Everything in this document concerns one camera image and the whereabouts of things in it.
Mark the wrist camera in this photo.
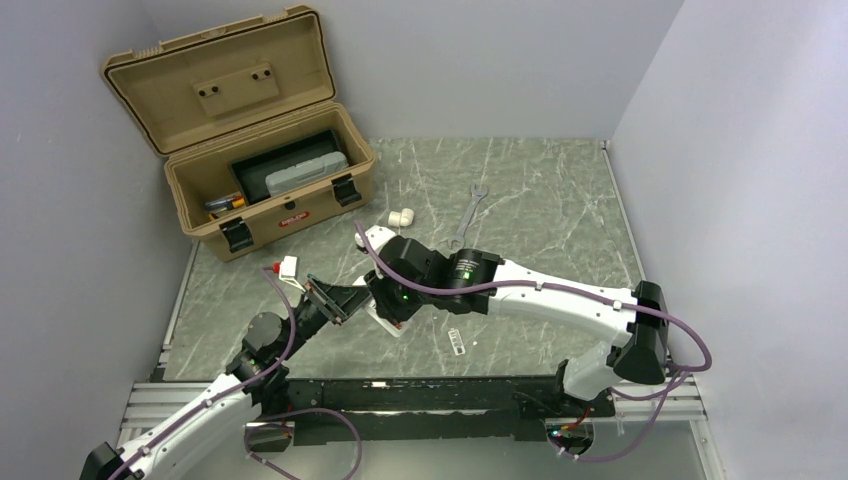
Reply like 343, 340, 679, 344
355, 225, 398, 278
271, 255, 305, 292

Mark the silver open-end wrench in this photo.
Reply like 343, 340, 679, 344
446, 184, 489, 250

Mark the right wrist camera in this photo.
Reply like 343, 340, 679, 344
355, 225, 398, 278

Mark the tan plastic toolbox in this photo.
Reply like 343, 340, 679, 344
101, 5, 376, 262

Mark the white pvc elbow fitting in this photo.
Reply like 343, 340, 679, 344
387, 208, 415, 228

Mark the black tray in toolbox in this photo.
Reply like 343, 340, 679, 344
229, 129, 342, 204

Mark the purple base cable loop left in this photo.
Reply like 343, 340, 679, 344
243, 407, 364, 480

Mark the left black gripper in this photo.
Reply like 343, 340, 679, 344
277, 276, 373, 360

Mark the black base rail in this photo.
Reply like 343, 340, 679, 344
289, 375, 615, 446

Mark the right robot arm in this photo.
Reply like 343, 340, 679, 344
355, 228, 669, 415

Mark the white remote control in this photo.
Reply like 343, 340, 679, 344
353, 273, 406, 338

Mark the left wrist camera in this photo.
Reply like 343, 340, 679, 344
271, 255, 305, 292

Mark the grey plastic case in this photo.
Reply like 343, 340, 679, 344
265, 151, 348, 197

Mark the white battery cover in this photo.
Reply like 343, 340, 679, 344
448, 328, 466, 356

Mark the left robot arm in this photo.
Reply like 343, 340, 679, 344
80, 278, 371, 479

